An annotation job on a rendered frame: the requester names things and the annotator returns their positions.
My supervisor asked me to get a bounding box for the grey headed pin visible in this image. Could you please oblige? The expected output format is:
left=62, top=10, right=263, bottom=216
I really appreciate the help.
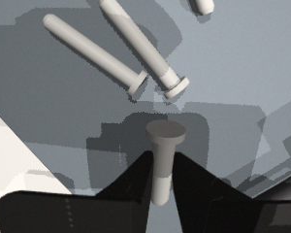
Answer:
left=193, top=0, right=214, bottom=15
left=99, top=0, right=189, bottom=99
left=43, top=14, right=147, bottom=97
left=145, top=119, right=186, bottom=206

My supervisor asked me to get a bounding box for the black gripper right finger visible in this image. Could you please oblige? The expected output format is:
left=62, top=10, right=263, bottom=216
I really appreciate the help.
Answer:
left=172, top=151, right=291, bottom=233

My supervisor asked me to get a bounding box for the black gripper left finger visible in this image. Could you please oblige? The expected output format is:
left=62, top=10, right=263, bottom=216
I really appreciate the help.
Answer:
left=0, top=150, right=154, bottom=233

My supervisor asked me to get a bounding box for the grey metal clevis fork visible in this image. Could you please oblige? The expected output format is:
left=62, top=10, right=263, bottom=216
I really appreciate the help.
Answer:
left=253, top=177, right=291, bottom=200

